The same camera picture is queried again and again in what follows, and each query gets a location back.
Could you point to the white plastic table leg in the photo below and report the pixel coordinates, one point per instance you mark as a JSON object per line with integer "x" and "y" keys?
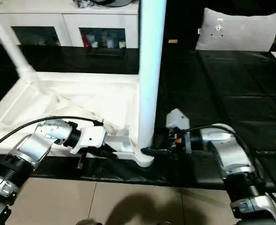
{"x": 9, "y": 42}
{"x": 151, "y": 61}

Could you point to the light grey pillow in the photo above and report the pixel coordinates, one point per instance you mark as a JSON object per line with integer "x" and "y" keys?
{"x": 236, "y": 30}

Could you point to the white glass-door cabinet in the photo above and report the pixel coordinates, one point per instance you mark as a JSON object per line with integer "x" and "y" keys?
{"x": 58, "y": 21}

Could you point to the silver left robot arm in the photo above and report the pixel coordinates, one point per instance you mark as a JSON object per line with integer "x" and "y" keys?
{"x": 30, "y": 150}

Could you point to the small yellow label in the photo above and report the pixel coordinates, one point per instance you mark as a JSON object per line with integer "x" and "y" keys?
{"x": 173, "y": 41}

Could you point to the white plastic table top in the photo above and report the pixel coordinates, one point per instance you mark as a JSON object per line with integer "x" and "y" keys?
{"x": 67, "y": 98}

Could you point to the black work mat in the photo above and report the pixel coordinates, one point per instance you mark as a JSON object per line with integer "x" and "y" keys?
{"x": 231, "y": 93}

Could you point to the dark robot body part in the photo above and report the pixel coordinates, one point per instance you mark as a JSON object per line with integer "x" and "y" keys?
{"x": 88, "y": 222}

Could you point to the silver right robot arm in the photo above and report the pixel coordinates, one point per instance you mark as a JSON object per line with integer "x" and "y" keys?
{"x": 227, "y": 150}

